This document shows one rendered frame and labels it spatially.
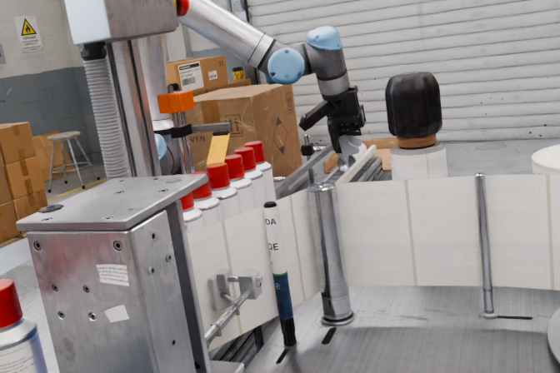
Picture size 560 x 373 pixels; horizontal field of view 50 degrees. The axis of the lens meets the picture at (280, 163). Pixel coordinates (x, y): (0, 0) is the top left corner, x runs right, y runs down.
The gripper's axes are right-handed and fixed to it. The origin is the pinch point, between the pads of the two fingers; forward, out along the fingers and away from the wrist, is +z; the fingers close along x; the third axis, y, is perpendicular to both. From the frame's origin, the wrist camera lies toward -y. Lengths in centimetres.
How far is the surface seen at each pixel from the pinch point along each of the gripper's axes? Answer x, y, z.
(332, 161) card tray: 24.3, -12.1, 16.9
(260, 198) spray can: -54, 3, -28
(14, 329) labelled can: -102, 2, -50
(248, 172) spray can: -53, 2, -33
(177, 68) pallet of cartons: 249, -198, 72
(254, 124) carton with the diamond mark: -4.9, -19.3, -14.9
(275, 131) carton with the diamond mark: 5.4, -19.0, -6.6
